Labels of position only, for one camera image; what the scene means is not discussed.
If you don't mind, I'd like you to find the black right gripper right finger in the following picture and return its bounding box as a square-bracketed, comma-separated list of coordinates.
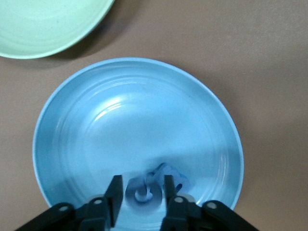
[160, 175, 263, 231]

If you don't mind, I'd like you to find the blue foam letter G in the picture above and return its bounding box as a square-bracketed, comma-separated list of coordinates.
[125, 177, 167, 211]

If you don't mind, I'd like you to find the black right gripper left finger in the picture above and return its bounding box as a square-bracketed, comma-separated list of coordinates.
[16, 175, 123, 231]

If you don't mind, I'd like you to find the blue foam letter X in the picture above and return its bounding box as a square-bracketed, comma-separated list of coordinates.
[146, 162, 175, 181]

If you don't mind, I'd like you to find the green round plate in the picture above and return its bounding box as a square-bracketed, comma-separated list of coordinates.
[0, 0, 116, 60]

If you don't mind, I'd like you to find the brown table cover sheet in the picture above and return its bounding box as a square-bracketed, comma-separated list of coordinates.
[0, 0, 308, 231]

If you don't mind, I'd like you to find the blue round plate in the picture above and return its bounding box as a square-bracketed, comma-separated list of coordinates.
[32, 57, 245, 231]

